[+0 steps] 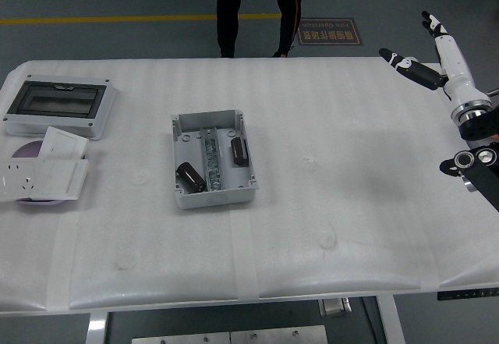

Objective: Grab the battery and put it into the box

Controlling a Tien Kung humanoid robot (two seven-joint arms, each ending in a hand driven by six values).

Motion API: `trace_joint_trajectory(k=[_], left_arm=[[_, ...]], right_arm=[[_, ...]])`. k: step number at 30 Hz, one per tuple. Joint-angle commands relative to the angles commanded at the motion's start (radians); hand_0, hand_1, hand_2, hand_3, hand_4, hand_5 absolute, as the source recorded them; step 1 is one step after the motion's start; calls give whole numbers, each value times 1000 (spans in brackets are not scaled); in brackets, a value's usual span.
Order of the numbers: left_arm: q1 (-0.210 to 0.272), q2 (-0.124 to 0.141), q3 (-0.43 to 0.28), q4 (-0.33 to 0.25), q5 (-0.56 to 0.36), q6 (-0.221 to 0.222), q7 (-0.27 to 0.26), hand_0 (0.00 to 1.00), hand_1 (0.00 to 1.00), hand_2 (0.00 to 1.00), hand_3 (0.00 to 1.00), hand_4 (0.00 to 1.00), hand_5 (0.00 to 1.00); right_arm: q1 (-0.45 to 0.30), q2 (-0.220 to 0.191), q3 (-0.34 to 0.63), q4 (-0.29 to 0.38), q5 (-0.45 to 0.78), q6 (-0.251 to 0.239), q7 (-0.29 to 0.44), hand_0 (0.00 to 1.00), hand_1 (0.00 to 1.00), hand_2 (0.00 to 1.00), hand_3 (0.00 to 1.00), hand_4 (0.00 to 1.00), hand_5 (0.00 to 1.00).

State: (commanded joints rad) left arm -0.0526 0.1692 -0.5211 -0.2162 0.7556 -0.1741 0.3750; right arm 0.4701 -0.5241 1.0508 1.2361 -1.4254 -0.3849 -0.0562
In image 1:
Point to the open grey junction box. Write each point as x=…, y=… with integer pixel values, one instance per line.
x=191, y=145

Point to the white table leg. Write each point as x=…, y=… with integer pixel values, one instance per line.
x=391, y=320
x=97, y=328

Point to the person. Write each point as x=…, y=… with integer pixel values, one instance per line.
x=230, y=8

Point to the white foam mat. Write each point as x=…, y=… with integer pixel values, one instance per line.
x=312, y=223

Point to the grey distribution box dark window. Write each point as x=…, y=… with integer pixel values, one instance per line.
x=58, y=100

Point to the metal table bracket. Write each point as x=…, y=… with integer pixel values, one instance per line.
x=335, y=308

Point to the black cylindrical battery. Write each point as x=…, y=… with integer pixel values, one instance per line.
x=238, y=151
x=191, y=176

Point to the white wall socket panel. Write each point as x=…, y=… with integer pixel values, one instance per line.
x=15, y=180

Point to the purple round plate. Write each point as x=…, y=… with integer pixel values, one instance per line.
x=27, y=150

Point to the grey metal base plate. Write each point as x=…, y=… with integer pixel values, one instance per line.
x=179, y=339
x=278, y=335

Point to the brown floor sign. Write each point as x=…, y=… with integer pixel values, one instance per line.
x=331, y=32

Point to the black table control panel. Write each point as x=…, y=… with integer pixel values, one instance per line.
x=468, y=294

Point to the white switch panel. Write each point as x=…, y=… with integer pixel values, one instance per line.
x=62, y=143
x=62, y=178

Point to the metal mounting rail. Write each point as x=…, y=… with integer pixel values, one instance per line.
x=212, y=160

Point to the robot right hand white shell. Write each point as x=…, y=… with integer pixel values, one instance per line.
x=458, y=75

